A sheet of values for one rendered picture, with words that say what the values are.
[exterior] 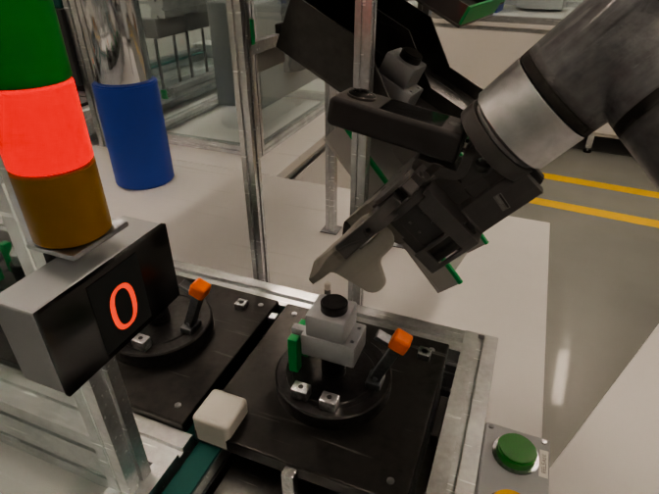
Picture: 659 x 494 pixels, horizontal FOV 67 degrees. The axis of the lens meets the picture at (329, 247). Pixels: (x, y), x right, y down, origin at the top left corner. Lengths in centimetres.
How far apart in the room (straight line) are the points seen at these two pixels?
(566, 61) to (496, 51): 398
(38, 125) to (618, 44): 34
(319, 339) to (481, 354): 25
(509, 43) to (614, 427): 373
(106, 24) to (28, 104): 100
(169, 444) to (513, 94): 49
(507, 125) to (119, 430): 42
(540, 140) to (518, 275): 70
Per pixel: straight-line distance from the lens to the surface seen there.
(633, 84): 36
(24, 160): 34
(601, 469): 77
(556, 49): 38
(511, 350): 87
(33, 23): 32
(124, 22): 132
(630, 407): 86
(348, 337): 56
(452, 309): 93
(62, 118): 33
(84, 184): 35
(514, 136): 38
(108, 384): 49
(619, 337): 245
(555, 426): 198
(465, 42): 439
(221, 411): 58
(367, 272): 45
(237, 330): 70
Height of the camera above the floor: 143
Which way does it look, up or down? 32 degrees down
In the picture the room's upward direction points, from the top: straight up
